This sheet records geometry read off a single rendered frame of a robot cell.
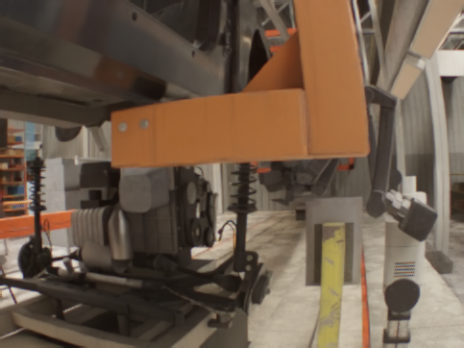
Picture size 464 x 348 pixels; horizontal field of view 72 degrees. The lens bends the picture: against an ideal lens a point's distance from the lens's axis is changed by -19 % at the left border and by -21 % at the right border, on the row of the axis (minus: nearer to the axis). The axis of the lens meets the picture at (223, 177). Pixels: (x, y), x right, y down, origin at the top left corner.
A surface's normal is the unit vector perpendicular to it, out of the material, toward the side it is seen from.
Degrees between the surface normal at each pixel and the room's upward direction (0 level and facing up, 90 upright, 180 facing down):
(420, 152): 90
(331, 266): 90
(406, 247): 90
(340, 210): 90
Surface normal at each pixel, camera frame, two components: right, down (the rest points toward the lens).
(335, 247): -0.33, 0.02
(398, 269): -0.38, 0.22
